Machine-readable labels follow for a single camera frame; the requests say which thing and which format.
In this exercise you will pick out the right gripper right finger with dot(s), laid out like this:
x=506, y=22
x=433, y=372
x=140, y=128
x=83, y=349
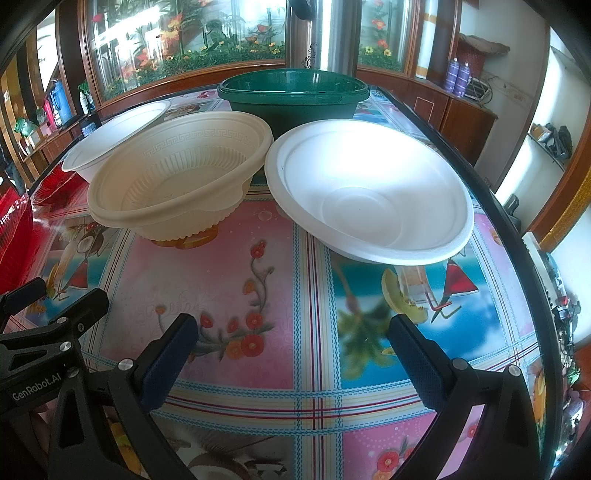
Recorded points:
x=505, y=445

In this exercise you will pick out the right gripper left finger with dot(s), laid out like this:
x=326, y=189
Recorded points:
x=144, y=387

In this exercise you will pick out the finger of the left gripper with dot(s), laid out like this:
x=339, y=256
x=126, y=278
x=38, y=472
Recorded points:
x=19, y=299
x=69, y=313

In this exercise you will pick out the white foam bowl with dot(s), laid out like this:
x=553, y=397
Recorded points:
x=88, y=155
x=370, y=193

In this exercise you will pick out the cream plastic bowl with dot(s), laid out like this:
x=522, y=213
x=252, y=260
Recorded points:
x=180, y=177

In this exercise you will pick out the green plastic bowl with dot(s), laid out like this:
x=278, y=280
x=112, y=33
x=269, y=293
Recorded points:
x=286, y=98

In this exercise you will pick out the red glass plate gold rim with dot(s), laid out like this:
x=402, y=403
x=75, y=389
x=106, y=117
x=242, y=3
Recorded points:
x=58, y=187

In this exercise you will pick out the floral plastic tablecloth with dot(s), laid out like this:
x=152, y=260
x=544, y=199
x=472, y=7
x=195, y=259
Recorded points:
x=293, y=375

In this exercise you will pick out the white spray bottle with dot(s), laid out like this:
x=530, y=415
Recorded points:
x=86, y=97

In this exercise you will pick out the blue water jug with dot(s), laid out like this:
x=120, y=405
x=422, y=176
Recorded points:
x=60, y=102

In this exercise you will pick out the wooden cabinet with glass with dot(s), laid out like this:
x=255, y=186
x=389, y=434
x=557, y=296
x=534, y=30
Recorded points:
x=129, y=51

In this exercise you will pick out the purple spray can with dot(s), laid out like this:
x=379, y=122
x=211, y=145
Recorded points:
x=462, y=81
x=451, y=75

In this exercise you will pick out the steel thermos jug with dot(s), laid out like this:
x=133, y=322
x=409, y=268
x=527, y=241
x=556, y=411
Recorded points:
x=323, y=35

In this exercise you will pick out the white wall shelf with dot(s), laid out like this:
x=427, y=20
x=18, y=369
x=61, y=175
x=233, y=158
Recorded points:
x=551, y=139

